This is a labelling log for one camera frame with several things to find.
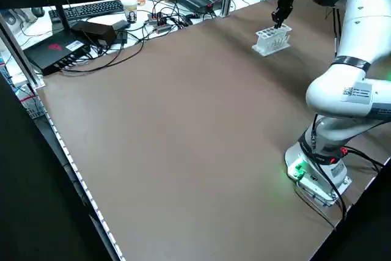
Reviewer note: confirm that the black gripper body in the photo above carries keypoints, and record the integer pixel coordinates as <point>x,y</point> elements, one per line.
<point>285,1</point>

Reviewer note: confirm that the white test tube rack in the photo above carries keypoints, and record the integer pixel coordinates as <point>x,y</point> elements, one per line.
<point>262,47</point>

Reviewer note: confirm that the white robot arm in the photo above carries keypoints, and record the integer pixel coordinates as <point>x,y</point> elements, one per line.
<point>360,28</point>

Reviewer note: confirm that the grey usb hub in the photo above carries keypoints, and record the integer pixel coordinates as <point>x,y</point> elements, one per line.
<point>166,28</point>
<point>157,18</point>

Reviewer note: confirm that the black power adapter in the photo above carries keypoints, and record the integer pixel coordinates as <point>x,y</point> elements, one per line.
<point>121,33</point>

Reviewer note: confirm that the black power brick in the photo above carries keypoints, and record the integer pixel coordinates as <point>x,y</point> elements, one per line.
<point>94,31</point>

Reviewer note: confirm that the black keyboard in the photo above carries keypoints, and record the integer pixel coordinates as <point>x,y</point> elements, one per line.
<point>91,8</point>

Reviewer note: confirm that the black computer mouse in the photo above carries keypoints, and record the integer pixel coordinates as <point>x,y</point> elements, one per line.
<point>38,12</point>

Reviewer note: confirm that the aluminium frame post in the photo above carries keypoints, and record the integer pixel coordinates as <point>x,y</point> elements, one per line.
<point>21,56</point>

